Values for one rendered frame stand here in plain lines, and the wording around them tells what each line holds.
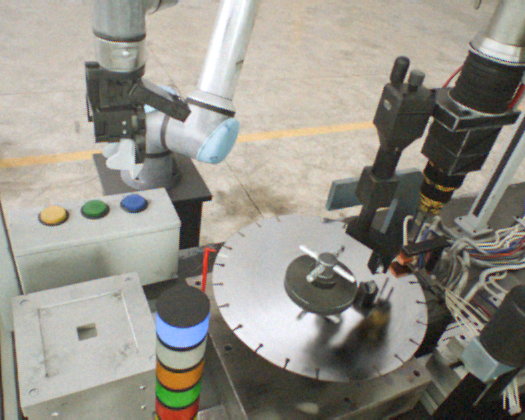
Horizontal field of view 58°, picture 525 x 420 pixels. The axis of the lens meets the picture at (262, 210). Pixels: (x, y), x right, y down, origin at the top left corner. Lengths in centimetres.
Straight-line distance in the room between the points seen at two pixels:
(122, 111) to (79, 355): 36
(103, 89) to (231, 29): 40
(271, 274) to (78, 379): 30
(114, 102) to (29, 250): 28
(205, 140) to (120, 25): 41
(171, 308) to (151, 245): 51
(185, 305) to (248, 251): 37
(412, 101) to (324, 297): 30
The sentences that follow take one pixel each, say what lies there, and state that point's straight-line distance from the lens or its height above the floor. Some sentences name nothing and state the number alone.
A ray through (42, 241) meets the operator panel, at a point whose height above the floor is 90.
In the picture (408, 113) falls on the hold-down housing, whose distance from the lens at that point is 63.
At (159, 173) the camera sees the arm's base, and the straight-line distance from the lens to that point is 119.
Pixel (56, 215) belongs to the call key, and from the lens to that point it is 90.
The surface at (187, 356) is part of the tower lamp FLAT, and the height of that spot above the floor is 112.
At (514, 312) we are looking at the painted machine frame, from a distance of 59.
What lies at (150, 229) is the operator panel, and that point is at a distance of 88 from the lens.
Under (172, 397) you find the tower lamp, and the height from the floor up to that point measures 105.
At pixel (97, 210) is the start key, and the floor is 91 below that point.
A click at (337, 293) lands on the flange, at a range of 72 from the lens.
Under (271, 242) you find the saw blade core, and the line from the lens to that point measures 79.
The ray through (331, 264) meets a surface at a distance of 70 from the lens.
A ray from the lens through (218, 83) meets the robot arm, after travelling 108.
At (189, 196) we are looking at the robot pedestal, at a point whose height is 75.
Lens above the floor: 147
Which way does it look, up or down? 38 degrees down
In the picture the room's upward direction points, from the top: 10 degrees clockwise
